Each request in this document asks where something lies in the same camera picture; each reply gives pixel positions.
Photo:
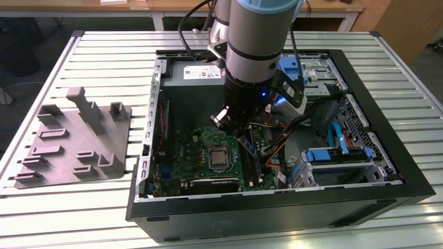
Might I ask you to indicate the hard disk in blue carrier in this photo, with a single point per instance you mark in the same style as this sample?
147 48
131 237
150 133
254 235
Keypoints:
320 155

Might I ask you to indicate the black PC case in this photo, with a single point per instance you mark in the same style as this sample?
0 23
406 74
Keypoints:
242 218

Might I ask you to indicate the blue RAM stick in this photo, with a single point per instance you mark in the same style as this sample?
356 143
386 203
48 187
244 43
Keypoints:
250 146

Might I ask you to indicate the CPU socket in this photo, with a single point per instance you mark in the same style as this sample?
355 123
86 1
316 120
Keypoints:
219 146

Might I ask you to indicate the wooden cabinet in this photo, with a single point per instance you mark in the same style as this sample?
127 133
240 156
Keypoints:
398 26

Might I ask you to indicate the green motherboard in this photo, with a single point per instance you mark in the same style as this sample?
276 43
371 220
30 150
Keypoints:
188 145

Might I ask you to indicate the wooden desk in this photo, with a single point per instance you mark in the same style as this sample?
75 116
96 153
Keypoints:
70 6

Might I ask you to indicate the grey parts rack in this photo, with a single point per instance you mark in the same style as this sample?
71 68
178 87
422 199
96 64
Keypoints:
70 124

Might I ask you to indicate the black RAM slot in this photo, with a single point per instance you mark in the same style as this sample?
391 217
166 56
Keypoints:
246 168
254 171

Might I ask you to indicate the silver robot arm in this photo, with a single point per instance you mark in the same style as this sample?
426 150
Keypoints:
252 39

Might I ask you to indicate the grey power supply unit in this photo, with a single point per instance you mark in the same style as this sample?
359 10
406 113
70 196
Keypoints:
187 103

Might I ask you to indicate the silver disk bay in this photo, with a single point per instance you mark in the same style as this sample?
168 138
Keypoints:
342 165

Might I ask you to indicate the white box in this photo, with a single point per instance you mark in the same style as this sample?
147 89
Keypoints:
112 2

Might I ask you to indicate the silver drive cage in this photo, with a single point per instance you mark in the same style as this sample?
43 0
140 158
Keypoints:
322 75

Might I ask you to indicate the black graphics card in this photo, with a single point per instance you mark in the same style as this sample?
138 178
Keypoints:
214 184

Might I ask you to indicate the blue drive bay latch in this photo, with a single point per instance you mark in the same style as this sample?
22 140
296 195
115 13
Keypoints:
291 64

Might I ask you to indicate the silver CPU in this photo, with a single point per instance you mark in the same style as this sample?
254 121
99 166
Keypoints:
218 157

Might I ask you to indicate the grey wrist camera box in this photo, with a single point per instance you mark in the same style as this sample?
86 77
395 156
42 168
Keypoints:
294 109

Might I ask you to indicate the black chair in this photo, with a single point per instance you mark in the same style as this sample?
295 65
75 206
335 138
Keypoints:
20 46

